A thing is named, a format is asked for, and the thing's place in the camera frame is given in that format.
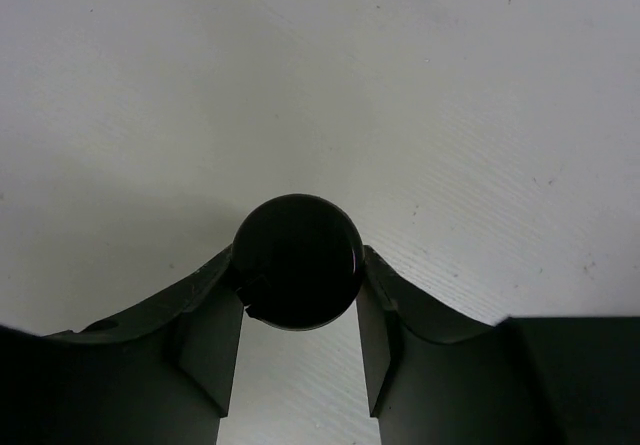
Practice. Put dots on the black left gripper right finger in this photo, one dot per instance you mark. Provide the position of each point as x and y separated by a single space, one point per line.
436 376

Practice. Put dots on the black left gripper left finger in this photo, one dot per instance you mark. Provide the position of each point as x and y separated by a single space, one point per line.
159 372

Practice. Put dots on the small black-cap spice bottle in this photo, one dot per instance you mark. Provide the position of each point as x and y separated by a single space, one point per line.
297 262

